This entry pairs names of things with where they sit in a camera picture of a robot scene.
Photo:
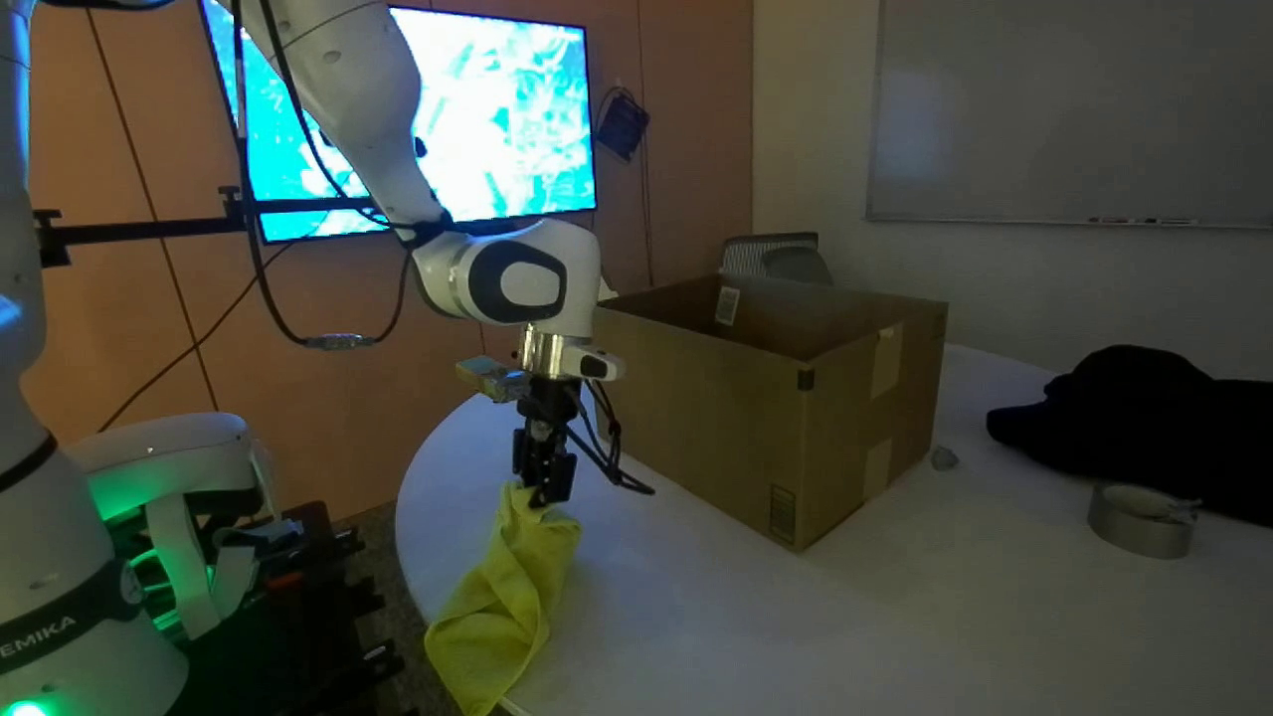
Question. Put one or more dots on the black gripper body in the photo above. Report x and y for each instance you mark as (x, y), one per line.
(544, 437)

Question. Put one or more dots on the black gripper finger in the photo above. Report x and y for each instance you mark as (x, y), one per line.
(537, 497)
(559, 491)

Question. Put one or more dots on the yellow microfiber towel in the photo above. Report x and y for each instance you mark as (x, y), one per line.
(500, 613)

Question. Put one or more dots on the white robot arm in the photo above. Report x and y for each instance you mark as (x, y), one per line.
(75, 635)

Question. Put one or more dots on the open cardboard box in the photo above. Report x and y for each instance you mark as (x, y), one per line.
(783, 405)

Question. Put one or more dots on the green lit control box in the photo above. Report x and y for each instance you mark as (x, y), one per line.
(174, 521)

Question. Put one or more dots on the small grey table object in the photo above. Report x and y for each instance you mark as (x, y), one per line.
(943, 461)

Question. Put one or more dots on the grey tape roll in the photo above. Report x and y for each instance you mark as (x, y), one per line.
(1145, 521)

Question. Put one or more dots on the black cloth bundle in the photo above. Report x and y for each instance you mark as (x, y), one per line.
(1151, 421)

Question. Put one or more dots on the wall monitor screen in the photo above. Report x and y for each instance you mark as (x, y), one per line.
(503, 124)

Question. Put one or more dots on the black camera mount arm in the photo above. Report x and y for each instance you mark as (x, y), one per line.
(56, 236)

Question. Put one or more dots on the wall whiteboard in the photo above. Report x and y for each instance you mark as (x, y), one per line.
(1074, 112)

